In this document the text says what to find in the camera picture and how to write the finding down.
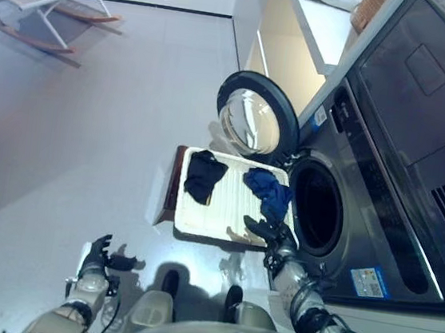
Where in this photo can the white wicker laundry basket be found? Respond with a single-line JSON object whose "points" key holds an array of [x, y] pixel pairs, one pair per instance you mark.
{"points": [[229, 215]]}

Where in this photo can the blue energy label sticker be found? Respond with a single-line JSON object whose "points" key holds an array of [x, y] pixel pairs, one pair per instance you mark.
{"points": [[366, 281]]}

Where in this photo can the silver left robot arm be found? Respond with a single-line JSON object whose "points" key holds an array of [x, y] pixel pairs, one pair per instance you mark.
{"points": [[83, 291]]}

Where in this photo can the grey washing machine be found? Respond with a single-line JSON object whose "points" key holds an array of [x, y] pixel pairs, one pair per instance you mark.
{"points": [[392, 161]]}

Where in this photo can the white cabinet counter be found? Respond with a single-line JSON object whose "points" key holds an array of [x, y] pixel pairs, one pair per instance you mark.
{"points": [[301, 43]]}

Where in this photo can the silver left robot leg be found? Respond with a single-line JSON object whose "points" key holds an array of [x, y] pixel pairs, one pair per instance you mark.
{"points": [[154, 303]]}

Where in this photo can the brown woven basket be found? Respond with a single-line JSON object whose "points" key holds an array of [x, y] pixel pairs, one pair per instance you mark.
{"points": [[369, 8]]}

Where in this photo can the silver robot leg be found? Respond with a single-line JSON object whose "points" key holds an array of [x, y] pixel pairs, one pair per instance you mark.
{"points": [[250, 314], [154, 303]]}

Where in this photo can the silver right robot leg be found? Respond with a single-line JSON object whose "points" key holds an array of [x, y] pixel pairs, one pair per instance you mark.
{"points": [[250, 314]]}

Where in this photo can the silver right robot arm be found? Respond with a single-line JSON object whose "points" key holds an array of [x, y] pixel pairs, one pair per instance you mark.
{"points": [[303, 300]]}

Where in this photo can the blue garment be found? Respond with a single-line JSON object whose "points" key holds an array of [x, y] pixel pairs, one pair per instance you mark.
{"points": [[269, 192]]}

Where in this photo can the black garment with yellow tag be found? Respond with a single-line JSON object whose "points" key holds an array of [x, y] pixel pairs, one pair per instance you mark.
{"points": [[203, 176]]}

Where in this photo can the round glass washing machine door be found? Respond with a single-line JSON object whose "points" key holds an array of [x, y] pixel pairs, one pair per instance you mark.
{"points": [[252, 117]]}

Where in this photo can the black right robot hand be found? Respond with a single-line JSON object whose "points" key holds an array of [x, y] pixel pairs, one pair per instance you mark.
{"points": [[273, 232]]}

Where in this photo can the small blue QR sticker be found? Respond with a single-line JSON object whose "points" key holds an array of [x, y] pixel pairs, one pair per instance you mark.
{"points": [[319, 117]]}

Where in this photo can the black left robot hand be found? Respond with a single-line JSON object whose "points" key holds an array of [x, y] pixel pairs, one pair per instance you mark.
{"points": [[95, 258]]}

